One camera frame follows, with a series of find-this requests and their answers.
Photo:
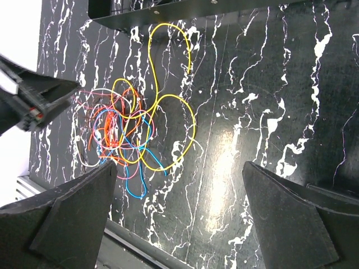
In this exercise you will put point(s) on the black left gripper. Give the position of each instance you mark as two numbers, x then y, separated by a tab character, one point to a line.
38	99

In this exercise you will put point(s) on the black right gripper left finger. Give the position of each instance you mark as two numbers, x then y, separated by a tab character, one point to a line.
61	227

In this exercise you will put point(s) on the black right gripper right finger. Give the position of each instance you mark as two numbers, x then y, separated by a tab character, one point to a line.
302	226

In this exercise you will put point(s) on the black wire tray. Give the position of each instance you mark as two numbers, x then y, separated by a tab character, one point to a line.
103	13

